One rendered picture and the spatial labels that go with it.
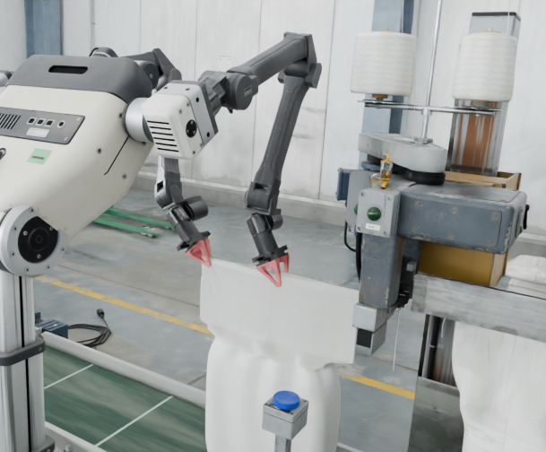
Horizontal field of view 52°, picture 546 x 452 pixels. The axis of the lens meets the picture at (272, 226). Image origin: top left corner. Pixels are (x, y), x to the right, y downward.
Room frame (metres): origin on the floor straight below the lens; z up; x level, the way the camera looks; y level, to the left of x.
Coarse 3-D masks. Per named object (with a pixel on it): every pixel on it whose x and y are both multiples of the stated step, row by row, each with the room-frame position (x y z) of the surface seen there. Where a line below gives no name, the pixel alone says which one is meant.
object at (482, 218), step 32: (416, 192) 1.16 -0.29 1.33; (448, 192) 1.16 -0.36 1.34; (480, 192) 1.19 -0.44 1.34; (512, 192) 1.22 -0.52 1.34; (416, 224) 1.15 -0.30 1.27; (448, 224) 1.11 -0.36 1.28; (480, 224) 1.09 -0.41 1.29; (512, 224) 1.07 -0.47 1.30; (384, 256) 1.17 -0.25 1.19; (416, 256) 1.35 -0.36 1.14; (384, 288) 1.17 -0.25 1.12
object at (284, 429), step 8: (272, 400) 1.14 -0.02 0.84; (304, 400) 1.15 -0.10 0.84; (264, 408) 1.12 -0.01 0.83; (272, 408) 1.11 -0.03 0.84; (296, 408) 1.12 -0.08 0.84; (304, 408) 1.13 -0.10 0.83; (264, 416) 1.12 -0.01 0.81; (272, 416) 1.11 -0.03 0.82; (280, 416) 1.10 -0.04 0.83; (288, 416) 1.09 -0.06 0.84; (296, 416) 1.10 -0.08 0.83; (304, 416) 1.14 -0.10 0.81; (264, 424) 1.12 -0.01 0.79; (272, 424) 1.11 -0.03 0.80; (280, 424) 1.10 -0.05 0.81; (288, 424) 1.09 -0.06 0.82; (296, 424) 1.10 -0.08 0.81; (304, 424) 1.14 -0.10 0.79; (272, 432) 1.11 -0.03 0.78; (280, 432) 1.10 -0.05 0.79; (288, 432) 1.09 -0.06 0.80; (296, 432) 1.10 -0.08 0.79
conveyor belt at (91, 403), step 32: (64, 352) 2.20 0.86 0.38; (64, 384) 1.95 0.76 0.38; (96, 384) 1.96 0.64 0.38; (128, 384) 1.98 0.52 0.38; (64, 416) 1.73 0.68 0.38; (96, 416) 1.75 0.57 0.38; (128, 416) 1.76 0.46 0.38; (160, 416) 1.77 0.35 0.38; (192, 416) 1.78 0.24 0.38; (128, 448) 1.58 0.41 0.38; (160, 448) 1.59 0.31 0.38; (192, 448) 1.60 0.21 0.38
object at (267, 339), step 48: (240, 288) 1.51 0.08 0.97; (288, 288) 1.44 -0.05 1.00; (336, 288) 1.40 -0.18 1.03; (240, 336) 1.50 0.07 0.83; (288, 336) 1.44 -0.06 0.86; (336, 336) 1.39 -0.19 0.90; (240, 384) 1.43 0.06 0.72; (288, 384) 1.37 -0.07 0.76; (336, 384) 1.39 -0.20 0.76; (240, 432) 1.42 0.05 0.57; (336, 432) 1.41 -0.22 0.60
